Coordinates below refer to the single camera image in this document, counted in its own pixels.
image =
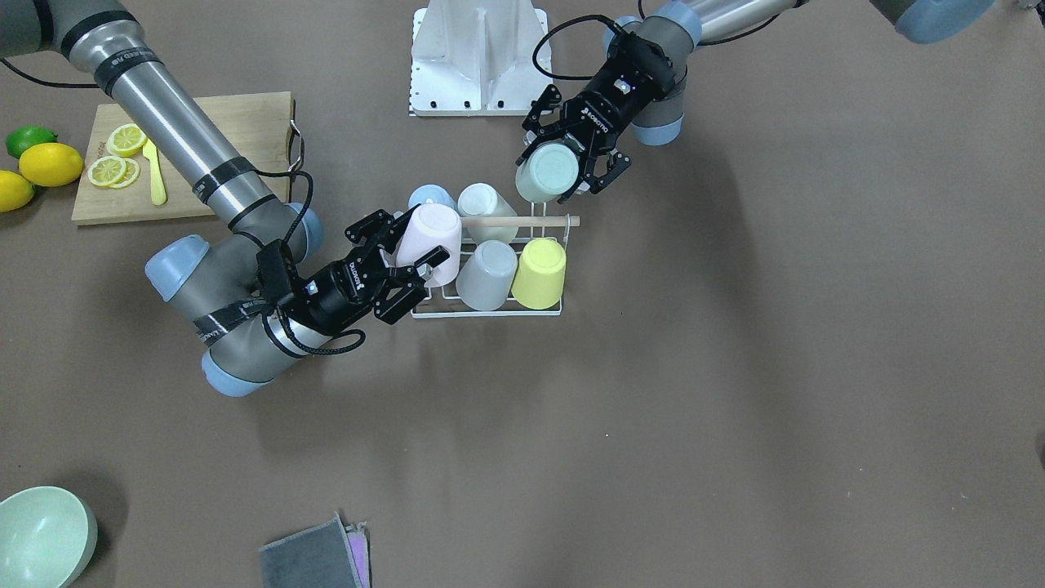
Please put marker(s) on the white wire cup holder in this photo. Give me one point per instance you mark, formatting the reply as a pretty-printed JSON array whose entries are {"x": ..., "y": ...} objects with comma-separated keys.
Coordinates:
[{"x": 443, "y": 302}]

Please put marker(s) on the green lime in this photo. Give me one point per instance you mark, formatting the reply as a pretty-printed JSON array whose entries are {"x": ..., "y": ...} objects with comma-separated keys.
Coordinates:
[{"x": 26, "y": 137}]

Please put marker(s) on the white plastic cup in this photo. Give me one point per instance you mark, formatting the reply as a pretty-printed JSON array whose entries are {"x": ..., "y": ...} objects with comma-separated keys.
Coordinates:
[{"x": 480, "y": 199}]

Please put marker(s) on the yellow plastic cup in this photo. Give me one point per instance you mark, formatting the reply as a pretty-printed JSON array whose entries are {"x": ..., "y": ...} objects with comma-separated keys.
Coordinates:
[{"x": 539, "y": 281}]

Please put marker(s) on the pink plastic cup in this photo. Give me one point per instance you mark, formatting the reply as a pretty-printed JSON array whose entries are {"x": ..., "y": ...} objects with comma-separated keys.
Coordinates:
[{"x": 431, "y": 225}]

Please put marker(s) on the mint green bowl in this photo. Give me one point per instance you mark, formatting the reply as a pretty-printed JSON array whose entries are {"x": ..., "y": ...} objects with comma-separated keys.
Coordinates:
[{"x": 48, "y": 536}]

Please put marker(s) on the lemon slice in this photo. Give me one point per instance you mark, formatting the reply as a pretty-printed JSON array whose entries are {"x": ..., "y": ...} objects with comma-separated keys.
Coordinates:
[
  {"x": 113, "y": 172},
  {"x": 126, "y": 141}
]

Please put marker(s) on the grey plastic cup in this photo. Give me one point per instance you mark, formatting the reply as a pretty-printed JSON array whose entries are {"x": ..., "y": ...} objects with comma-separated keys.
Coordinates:
[{"x": 484, "y": 282}]

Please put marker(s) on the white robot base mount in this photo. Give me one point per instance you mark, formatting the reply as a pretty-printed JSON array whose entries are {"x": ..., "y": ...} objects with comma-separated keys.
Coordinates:
[{"x": 476, "y": 58}]

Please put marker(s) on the green plastic cup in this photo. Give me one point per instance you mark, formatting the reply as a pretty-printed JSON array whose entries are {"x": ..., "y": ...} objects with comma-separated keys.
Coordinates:
[{"x": 548, "y": 173}]

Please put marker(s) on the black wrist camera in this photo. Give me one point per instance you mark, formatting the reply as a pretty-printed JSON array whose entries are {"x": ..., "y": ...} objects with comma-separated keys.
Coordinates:
[{"x": 276, "y": 274}]

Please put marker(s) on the whole yellow lemon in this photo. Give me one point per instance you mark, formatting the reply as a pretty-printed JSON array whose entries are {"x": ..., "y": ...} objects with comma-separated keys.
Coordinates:
[
  {"x": 51, "y": 165},
  {"x": 15, "y": 191}
]

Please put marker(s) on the grey folded cloth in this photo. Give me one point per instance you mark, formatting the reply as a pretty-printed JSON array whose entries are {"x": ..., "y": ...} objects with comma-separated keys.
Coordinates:
[{"x": 333, "y": 554}]

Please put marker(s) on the blue plastic cup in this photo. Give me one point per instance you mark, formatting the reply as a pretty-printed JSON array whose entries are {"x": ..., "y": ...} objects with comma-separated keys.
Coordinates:
[{"x": 431, "y": 193}]

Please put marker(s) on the wooden cutting board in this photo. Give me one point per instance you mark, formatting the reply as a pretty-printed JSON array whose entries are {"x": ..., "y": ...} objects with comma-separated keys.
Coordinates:
[{"x": 258, "y": 125}]

